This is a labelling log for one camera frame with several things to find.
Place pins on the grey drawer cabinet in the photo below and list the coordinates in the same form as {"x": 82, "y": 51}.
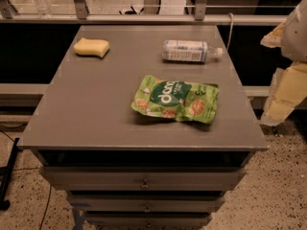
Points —
{"x": 121, "y": 168}

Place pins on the clear plastic water bottle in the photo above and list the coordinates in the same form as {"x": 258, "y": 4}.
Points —
{"x": 189, "y": 51}

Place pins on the black stand leg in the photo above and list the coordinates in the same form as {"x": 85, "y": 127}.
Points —
{"x": 5, "y": 177}

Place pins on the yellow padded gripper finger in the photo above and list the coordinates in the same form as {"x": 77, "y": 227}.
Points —
{"x": 273, "y": 39}
{"x": 288, "y": 89}

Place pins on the yellow sponge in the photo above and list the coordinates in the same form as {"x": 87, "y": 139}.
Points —
{"x": 91, "y": 47}

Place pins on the green rice chip bag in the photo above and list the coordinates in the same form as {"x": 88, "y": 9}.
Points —
{"x": 181, "y": 101}

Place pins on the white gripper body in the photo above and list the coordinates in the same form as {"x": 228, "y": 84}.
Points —
{"x": 297, "y": 35}

